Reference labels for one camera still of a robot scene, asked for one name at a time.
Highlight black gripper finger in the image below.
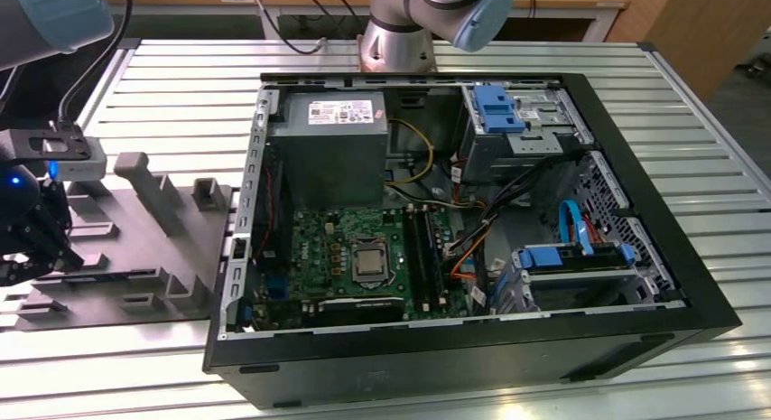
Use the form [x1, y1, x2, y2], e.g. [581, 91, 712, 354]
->
[34, 180, 85, 275]
[0, 252, 56, 288]

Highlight RAM stick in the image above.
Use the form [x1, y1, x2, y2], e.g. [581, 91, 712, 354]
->
[423, 206, 452, 306]

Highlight grey parts rack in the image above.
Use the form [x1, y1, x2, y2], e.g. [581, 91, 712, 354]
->
[10, 151, 240, 334]

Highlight green motherboard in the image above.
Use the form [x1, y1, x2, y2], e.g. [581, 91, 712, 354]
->
[252, 205, 480, 331]

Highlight grey power supply unit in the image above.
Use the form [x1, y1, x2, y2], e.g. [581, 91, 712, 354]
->
[267, 89, 391, 210]

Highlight silver CPU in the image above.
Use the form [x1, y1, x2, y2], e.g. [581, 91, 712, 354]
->
[353, 249, 388, 277]

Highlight CPU socket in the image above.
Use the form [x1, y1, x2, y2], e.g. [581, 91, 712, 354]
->
[347, 237, 397, 291]

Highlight black graphics card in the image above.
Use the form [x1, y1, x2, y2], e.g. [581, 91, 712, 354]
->
[316, 294, 405, 327]

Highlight blue plastic carrier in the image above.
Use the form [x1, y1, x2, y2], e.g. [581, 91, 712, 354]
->
[485, 268, 527, 316]

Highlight black open PC case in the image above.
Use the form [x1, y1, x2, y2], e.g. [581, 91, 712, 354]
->
[201, 71, 743, 411]

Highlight blue drive bay latch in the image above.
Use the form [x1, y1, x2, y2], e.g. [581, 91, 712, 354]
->
[472, 84, 524, 135]

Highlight hard disk in blue carrier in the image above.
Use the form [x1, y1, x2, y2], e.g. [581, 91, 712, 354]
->
[516, 242, 637, 273]

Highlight grey metal drive cage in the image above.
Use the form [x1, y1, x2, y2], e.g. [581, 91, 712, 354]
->
[460, 82, 596, 182]

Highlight grey metal disk bay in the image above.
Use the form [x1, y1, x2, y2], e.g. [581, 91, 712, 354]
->
[509, 241, 689, 313]

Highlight wooden cabinet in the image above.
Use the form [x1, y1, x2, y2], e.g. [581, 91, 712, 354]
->
[601, 0, 771, 106]

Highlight black camera bracket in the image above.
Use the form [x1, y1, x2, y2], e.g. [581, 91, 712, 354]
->
[0, 128, 93, 163]

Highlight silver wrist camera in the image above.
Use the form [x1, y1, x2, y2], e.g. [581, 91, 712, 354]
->
[45, 133, 109, 182]

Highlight thick black camera cable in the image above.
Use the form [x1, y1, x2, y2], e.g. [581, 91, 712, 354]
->
[56, 0, 133, 135]

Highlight loose black cable white plug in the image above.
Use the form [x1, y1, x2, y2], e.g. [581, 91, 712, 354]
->
[249, 0, 363, 56]

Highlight yellow wires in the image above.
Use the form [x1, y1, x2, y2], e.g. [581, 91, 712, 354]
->
[384, 117, 436, 186]

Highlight orange wires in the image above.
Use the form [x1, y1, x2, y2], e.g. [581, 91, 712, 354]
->
[449, 211, 503, 284]

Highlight black wire bundle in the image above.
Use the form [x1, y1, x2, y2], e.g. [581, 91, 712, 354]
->
[448, 151, 591, 255]

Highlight blue flat data wire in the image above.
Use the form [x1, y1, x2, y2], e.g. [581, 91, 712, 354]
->
[556, 199, 599, 257]

